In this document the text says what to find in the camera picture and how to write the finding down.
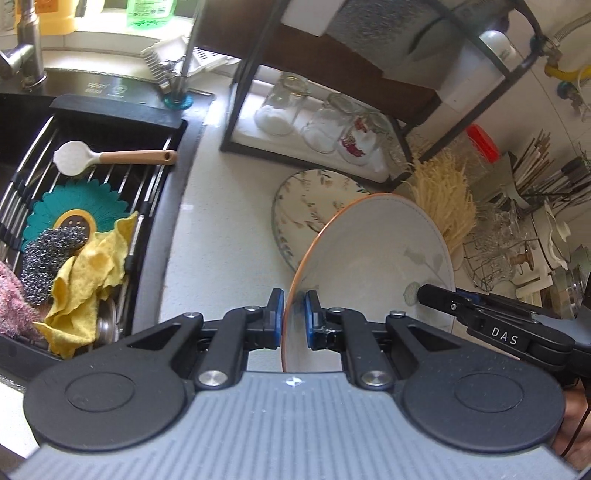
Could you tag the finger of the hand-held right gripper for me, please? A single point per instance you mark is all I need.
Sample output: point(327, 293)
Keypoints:
point(438, 299)

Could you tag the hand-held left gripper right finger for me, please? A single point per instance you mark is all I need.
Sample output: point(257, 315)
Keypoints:
point(310, 319)

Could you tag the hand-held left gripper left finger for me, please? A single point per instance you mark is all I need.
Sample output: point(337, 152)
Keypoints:
point(277, 318)

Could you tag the white plate with orange rim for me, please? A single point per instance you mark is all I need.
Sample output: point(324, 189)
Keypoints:
point(369, 258)

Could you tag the person's right hand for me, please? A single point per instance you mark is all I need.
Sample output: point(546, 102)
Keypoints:
point(577, 415)

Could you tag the yellow straw bundle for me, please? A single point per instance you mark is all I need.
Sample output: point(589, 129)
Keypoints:
point(443, 194)

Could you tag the floral patterned plate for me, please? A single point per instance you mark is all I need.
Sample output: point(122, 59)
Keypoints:
point(304, 207)

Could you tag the red lid jar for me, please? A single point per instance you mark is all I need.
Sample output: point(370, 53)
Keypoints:
point(482, 143)

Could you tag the black sink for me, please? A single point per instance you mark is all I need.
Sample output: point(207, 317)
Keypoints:
point(184, 184)

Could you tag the bundle of wooden chopsticks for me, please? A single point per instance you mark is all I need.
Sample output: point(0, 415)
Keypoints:
point(535, 157)

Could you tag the glass jar with red print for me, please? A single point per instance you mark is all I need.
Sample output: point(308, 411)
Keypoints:
point(362, 138)

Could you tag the black metal rack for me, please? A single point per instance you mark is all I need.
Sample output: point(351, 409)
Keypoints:
point(415, 115)

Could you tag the white rack tray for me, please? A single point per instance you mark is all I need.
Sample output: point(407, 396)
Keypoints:
point(249, 134)

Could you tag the yellow cloth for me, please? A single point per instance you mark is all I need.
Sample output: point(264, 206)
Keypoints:
point(87, 286)

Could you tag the clear glass jar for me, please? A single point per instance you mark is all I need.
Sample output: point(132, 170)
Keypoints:
point(279, 104)
point(325, 124)

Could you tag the steel wool scrubber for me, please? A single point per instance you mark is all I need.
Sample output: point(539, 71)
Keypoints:
point(46, 263)

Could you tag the teal flower-shaped mat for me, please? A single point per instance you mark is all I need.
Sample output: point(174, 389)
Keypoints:
point(51, 207)

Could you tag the white bottle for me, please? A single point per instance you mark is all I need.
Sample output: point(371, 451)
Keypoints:
point(494, 50)

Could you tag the black roll-up drying rack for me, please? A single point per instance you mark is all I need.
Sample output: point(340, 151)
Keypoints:
point(115, 115)

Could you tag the pink fuzzy cloth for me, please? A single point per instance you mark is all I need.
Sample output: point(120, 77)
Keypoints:
point(16, 300)

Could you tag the grey and white towel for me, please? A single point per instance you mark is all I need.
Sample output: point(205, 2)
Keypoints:
point(369, 27)

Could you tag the metal pole with teal base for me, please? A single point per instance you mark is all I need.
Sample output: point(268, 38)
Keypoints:
point(189, 50)

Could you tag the green dish soap bottle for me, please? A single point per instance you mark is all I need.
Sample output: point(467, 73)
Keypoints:
point(150, 11)

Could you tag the steel faucet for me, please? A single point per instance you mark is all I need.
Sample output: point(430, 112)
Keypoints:
point(25, 46)

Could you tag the yellow bottle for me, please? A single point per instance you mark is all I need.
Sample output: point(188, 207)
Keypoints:
point(46, 14)

